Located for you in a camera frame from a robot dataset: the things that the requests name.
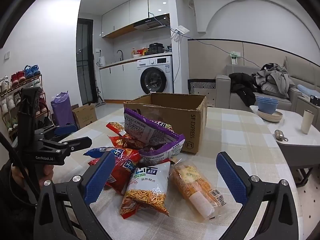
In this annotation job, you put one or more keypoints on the floor mop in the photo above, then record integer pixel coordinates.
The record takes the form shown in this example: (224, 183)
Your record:
(99, 97)

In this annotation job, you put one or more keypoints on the cream tumbler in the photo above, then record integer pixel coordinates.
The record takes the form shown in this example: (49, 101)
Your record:
(307, 122)

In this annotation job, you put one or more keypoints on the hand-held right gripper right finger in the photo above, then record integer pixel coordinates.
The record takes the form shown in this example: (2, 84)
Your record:
(232, 180)

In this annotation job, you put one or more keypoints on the small key pouch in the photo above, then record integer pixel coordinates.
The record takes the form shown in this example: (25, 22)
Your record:
(280, 135)

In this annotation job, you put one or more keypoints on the white washing machine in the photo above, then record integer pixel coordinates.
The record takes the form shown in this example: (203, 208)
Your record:
(153, 80)

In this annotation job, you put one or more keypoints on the white noodle snack bag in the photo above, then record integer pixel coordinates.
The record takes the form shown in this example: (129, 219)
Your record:
(147, 187)

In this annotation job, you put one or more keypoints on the red chips bag blue label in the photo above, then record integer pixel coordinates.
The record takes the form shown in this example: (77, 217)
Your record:
(120, 172)

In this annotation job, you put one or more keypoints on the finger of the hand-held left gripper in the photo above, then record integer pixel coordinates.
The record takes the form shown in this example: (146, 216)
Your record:
(67, 130)
(77, 143)

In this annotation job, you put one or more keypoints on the white kitchen base cabinet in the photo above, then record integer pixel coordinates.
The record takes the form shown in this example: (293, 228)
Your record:
(117, 80)

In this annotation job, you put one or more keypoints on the person's left forearm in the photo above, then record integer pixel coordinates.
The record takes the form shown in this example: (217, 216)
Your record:
(7, 205)

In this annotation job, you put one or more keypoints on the blue bowl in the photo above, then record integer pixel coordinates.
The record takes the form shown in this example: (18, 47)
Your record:
(267, 108)
(267, 99)

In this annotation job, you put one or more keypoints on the brown cardboard box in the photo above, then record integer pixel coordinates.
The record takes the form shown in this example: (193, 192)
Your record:
(197, 120)

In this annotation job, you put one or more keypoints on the person's left hand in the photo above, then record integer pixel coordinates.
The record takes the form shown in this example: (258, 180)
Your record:
(18, 177)

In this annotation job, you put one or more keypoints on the white wall power strip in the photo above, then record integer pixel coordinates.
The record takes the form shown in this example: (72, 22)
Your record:
(181, 30)

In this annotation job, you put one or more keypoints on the white upper kitchen cabinets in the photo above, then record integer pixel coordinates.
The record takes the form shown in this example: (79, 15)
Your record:
(125, 12)

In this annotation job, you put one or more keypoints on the black patterned basket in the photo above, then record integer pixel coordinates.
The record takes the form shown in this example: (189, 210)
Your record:
(201, 86)

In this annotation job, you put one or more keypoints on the range hood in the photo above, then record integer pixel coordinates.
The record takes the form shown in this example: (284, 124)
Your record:
(150, 23)

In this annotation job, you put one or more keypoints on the black box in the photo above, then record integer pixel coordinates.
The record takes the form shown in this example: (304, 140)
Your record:
(315, 98)

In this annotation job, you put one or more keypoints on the small printed cardboard box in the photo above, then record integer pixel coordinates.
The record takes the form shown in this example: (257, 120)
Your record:
(85, 116)

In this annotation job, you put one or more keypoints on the beige plate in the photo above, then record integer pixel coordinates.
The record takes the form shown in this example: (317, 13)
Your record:
(271, 117)

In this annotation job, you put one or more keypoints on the blue sneakers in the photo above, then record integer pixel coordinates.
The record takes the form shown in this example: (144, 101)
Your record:
(32, 71)

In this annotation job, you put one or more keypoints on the red sneakers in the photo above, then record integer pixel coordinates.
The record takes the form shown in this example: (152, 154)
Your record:
(17, 77)

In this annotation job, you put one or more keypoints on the shoe rack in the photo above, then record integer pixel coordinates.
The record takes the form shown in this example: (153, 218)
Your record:
(7, 93)

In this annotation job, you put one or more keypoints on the white wall switch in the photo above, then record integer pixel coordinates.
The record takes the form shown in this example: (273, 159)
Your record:
(7, 55)

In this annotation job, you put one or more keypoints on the kitchen faucet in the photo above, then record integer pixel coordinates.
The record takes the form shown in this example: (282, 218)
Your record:
(122, 56)

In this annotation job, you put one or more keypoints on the purple snack bag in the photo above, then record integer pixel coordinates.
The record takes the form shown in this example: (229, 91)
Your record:
(145, 130)

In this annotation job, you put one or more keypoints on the black jacket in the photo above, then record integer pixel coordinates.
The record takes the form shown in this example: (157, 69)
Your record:
(242, 85)

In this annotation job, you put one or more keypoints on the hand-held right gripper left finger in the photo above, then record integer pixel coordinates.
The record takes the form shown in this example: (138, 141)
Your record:
(100, 177)

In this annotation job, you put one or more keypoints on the white marble coffee table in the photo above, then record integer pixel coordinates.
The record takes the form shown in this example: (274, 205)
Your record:
(295, 127)

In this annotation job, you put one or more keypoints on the purple plastic bag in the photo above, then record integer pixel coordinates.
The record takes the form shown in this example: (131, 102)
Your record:
(62, 110)

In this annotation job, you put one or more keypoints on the wall socket with green plug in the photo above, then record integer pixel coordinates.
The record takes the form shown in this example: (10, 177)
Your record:
(234, 57)

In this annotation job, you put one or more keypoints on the light blue pillow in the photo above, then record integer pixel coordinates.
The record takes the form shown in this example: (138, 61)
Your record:
(307, 90)

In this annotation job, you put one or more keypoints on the black pressure cooker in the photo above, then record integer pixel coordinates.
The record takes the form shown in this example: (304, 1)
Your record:
(156, 48)

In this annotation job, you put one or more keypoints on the beige sofa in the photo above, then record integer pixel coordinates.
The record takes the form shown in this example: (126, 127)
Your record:
(222, 90)

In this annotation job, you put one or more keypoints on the clear cracker packet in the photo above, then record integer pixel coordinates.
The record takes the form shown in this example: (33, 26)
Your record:
(195, 187)

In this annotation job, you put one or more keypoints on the red and yellow food packets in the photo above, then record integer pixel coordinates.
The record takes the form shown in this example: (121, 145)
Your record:
(137, 52)

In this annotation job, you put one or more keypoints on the white electric kettle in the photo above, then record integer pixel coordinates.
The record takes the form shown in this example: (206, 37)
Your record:
(101, 61)

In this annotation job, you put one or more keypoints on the black framed door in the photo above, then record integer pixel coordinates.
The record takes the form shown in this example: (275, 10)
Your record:
(85, 62)

